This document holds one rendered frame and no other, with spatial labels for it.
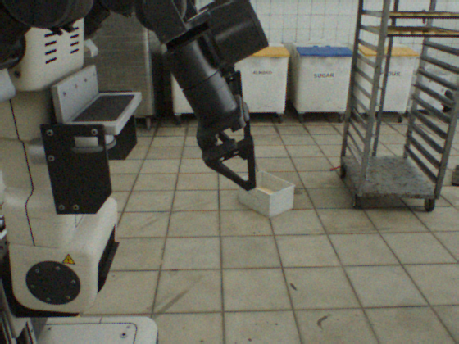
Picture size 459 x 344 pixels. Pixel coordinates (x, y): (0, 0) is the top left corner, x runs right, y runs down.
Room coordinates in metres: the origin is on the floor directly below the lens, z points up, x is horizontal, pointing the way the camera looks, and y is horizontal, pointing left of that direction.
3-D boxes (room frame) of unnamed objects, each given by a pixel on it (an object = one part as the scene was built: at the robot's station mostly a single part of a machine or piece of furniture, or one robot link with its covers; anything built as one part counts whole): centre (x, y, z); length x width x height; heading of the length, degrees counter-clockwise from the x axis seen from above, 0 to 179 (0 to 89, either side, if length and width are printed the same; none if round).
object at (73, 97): (0.74, 0.26, 0.99); 0.28 x 0.16 x 0.22; 2
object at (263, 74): (4.40, -0.32, 0.38); 0.64 x 0.54 x 0.77; 3
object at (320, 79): (4.42, -0.97, 0.38); 0.64 x 0.54 x 0.77; 1
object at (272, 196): (2.33, -0.24, 0.08); 0.30 x 0.22 x 0.16; 39
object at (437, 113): (2.49, -1.24, 0.60); 0.64 x 0.03 x 0.03; 175
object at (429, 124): (2.49, -1.24, 0.51); 0.64 x 0.03 x 0.03; 175
